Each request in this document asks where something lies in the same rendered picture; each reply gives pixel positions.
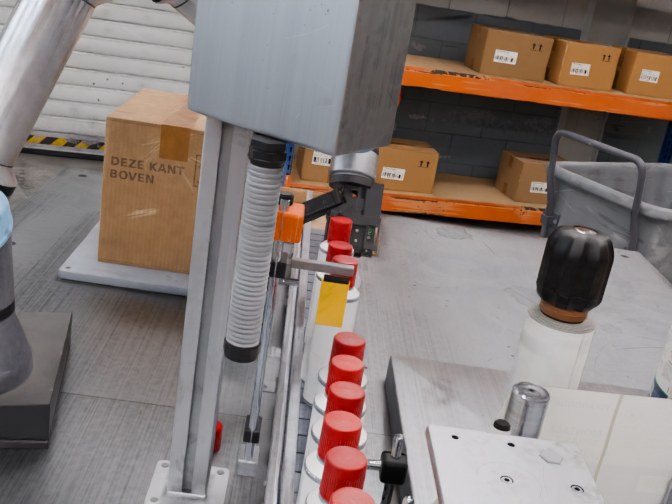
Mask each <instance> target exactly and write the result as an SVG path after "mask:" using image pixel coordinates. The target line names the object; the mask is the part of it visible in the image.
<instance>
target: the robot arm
mask: <svg viewBox="0 0 672 504"><path fill-rule="evenodd" d="M112 1H113V0H17V2H16V4H15V6H14V8H13V10H12V12H11V14H10V16H9V18H8V20H7V22H6V24H5V26H4V27H3V29H2V31H1V33H0V395H2V394H5V393H7V392H10V391H12V390H14V389H15V388H17V387H19V386H20V385H21V384H23V383H24V382H25V381H26V380H27V379H28V378H29V377H30V375H31V373H32V371H33V356H32V349H31V347H30V344H29V342H28V340H27V337H26V335H25V333H24V331H23V328H22V326H21V324H20V321H19V319H18V317H17V314H16V311H15V292H14V272H13V252H12V228H13V218H12V214H11V211H10V207H9V200H10V198H11V196H12V194H13V192H14V190H15V188H16V186H17V184H18V182H17V180H16V177H15V174H14V171H13V165H14V163H15V161H16V160H17V158H18V156H19V154H20V152H21V150H22V148H23V146H24V144H25V142H26V140H27V138H28V136H29V134H30V133H31V131H32V129H33V127H34V125H35V123H36V121H37V119H38V117H39V115H40V113H41V111H42V109H43V107H44V106H45V104H46V102H47V100H48V98H49V96H50V94H51V92H52V90H53V88H54V86H55V84H56V82H57V81H58V79H59V77H60V75H61V73H62V71H63V69H64V67H65V65H66V63H67V61H68V59H69V57H70V55H71V54H72V52H73V50H74V48H75V46H76V44H77V42H78V40H79V38H80V36H81V34H82V32H83V30H84V29H85V27H86V25H87V23H88V21H89V19H90V17H91V15H92V13H93V11H94V9H95V7H97V6H99V5H101V4H105V3H109V2H112ZM152 1H153V2H154V3H155V4H165V3H168V4H169V5H170V6H172V7H173V8H174V9H175V10H176V11H178V12H179V13H180V14H181V15H182V16H183V17H185V18H186V19H187V20H188V21H189V22H191V23H192V24H193V25H194V26H195V19H196V8H197V0H152ZM378 156H379V148H376V149H370V150H365V151H360V152H355V153H350V154H344V155H339V156H333V157H332V156H331V162H330V169H329V175H330V178H329V187H330V188H332V189H334V190H332V191H330V192H327V193H325V194H322V195H320V196H317V197H315V198H312V199H310V200H308V201H305V202H303V203H300V204H304V206H305V211H304V221H303V224H305V223H308V222H310V221H313V220H315V219H318V218H320V217H322V216H325V215H326V216H325V218H326V220H327V221H326V226H325V233H324V240H323V242H324V241H326V240H327V235H328V229H329V223H330V218H331V217H333V216H343V217H347V218H349V219H351V220H352V222H353V224H352V230H351V236H350V243H349V244H351V245H352V247H353V249H354V255H353V257H354V258H360V257H368V258H372V255H373V253H372V252H373V251H377V249H378V241H379V233H380V225H381V218H380V215H381V207H382V199H383V191H384V184H381V183H374V181H375V180H376V173H377V165H378ZM339 191H341V193H340V192H339ZM354 194H355V195H356V197H353V195H354ZM376 227H378V229H377V237H376V243H374V236H375V229H376Z"/></svg>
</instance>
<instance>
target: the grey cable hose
mask: <svg viewBox="0 0 672 504"><path fill-rule="evenodd" d="M286 146H287V142H286V141H282V140H279V139H276V138H273V137H270V136H267V135H253V136H252V138H251V144H250V145H249V152H248V154H247V156H248V158H249V160H250V161H249V162H248V166H249V167H248V168H247V171H248V172H247V178H246V182H247V183H246V184H245V187H246V188H245V194H244V200H243V203H244V204H243V209H242V213H243V214H242V216H241V218H242V219H241V225H240V235H239V240H238V250H237V257H236V258H237V259H236V265H235V274H234V281H233V283H234V284H233V289H232V298H231V304H230V313H229V322H228V328H227V330H228V331H227V336H226V337H225V338H224V343H223V349H224V355H225V357H226V358H227V359H229V360H231V361H233V362H237V363H250V362H253V361H255V360H256V359H257V357H258V354H259V353H260V350H261V342H260V333H261V327H262V326H261V325H262V320H263V313H264V312H263V311H264V305H265V299H266V298H265V297H266V291H267V285H268V284H267V282H268V277H269V271H270V262H271V256H272V254H271V253H272V248H273V242H274V239H273V238H274V236H275V235H274V233H275V227H276V224H275V223H276V222H277V219H276V218H277V212H278V207H279V203H278V202H279V197H280V193H279V192H280V191H281V188H280V187H281V185H282V183H281V181H282V176H283V172H282V171H283V170H284V167H283V165H284V163H285V162H286V161H287V159H286V158H287V152H286Z"/></svg>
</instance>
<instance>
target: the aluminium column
mask: <svg viewBox="0 0 672 504"><path fill-rule="evenodd" d="M252 136H253V131H251V130H248V129H245V128H242V127H239V126H235V125H232V124H229V123H226V122H223V121H220V120H217V119H214V118H210V117H207V116H206V121H205V131H204V140H203V150H202V159H201V169H200V179H199V188H198V198H197V207H196V217H195V226H194V236H193V245H192V255H191V264H190V274H189V284H188V293H187V303H186V312H185V322H184V331H183V341H182V350H181V360H180V369H179V379H178V389H177V398H176V408H175V417H174V427H173V436H172V446H171V455H170V465H169V474H168V484H167V494H166V495H169V496H177V497H185V498H193V499H201V500H205V498H206V493H207V489H208V484H209V480H210V473H211V466H212V458H213V450H214V442H215V434H216V426H217V418H218V410H219V402H220V394H221V386H222V378H223V370H224V362H225V355H224V349H223V343H224V338H225V337H226V336H227V331H228V330H227V328H228V322H229V313H230V304H231V298H232V289H233V284H234V283H233V281H234V274H235V265H236V259H237V258H236V257H237V250H238V240H239V235H240V225H241V219H242V218H241V216H242V214H243V213H242V209H243V204H244V203H243V200H244V194H245V188H246V187H245V184H246V183H247V182H246V178H247V172H248V171H247V168H248V167H249V166H248V162H249V161H250V160H249V158H248V156H247V154H248V152H249V145H250V144H251V138H252Z"/></svg>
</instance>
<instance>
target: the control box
mask: <svg viewBox="0 0 672 504"><path fill-rule="evenodd" d="M416 3H417V0H197V8H196V19H195V29H194V40H193V50H192V60H191V71H190V81H189V91H188V102H187V107H188V109H189V110H190V111H192V112H195V113H198V114H201V115H204V116H207V117H210V118H214V119H217V120H220V121H223V122H226V123H229V124H232V125H235V126H239V127H242V128H245V129H248V130H251V131H254V132H257V133H261V134H264V135H267V136H270V137H273V138H276V139H279V140H282V141H286V142H289V143H292V144H295V145H298V146H301V147H304V148H307V149H311V150H314V151H317V152H320V153H323V154H326V155H329V156H332V157H333V156H339V155H344V154H350V153H355V152H360V151H365V150H370V149H376V148H381V147H386V146H389V145H390V143H391V138H392V133H393V128H394V122H395V117H396V111H397V107H398V103H399V95H400V89H401V84H402V79H403V73H404V68H405V62H406V57H407V51H408V46H409V41H410V35H411V30H412V24H413V19H414V13H415V8H416Z"/></svg>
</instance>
